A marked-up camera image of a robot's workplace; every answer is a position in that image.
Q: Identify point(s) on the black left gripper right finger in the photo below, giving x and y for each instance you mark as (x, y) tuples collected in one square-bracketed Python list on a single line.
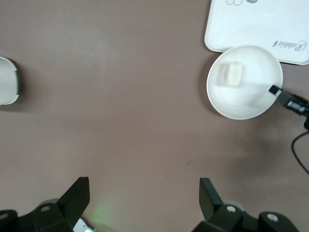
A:
[(217, 217)]

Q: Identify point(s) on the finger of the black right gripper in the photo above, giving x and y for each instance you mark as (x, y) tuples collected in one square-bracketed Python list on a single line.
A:
[(286, 97)]

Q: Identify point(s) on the brown table cover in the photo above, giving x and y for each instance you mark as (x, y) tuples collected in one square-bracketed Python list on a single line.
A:
[(120, 96)]

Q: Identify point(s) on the cream rabbit print tray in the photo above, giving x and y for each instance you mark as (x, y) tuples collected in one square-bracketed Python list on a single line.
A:
[(253, 24)]

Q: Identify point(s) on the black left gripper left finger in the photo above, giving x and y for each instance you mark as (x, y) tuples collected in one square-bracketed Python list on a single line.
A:
[(60, 217)]

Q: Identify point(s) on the cream two-slot toaster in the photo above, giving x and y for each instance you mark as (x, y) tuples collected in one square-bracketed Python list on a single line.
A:
[(7, 82)]

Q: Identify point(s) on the round cream plate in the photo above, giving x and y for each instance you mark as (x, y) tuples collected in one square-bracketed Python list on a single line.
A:
[(241, 104)]

